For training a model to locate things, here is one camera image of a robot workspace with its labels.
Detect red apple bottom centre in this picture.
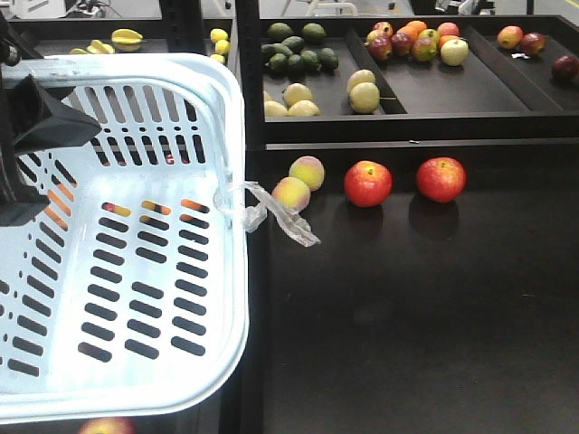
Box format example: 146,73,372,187
78,417,138,434

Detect clear plastic tag strip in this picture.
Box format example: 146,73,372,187
213,181,321,248

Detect black upright post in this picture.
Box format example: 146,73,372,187
160,0,268,150

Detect pale peach rear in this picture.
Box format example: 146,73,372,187
289,156,326,192

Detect black wooden produce stand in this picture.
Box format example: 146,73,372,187
8,13,579,434

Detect light blue plastic basket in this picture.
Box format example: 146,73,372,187
1,53,249,424

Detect red apple right of pair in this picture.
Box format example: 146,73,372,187
416,156,467,203

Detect pale peach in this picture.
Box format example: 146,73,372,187
271,176,311,211
289,156,326,192

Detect red apple left of pair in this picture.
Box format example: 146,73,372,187
344,160,393,208

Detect pale peach front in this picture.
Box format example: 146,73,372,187
271,176,311,211

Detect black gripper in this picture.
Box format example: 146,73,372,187
1,17,101,226

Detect red apple of pair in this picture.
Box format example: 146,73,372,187
344,160,393,208
416,156,467,203

